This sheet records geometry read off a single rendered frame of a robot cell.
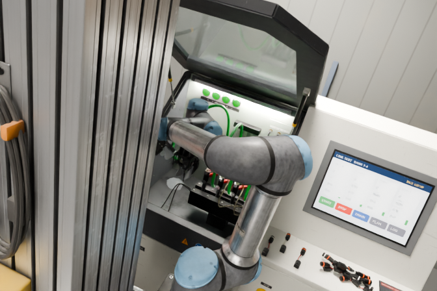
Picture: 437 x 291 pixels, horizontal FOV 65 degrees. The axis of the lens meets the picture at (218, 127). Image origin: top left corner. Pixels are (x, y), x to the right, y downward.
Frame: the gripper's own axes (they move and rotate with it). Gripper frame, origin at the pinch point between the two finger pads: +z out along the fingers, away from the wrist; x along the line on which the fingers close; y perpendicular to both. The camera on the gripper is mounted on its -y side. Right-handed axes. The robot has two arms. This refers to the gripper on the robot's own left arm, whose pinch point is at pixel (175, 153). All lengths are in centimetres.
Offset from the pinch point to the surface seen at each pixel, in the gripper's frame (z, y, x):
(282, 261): 44, 3, 49
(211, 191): 31.2, 0.3, 0.4
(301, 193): 39, -25, 38
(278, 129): 30, -46, 9
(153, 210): 11.6, 25.6, 1.5
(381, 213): 54, -39, 65
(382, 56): 91, -169, -23
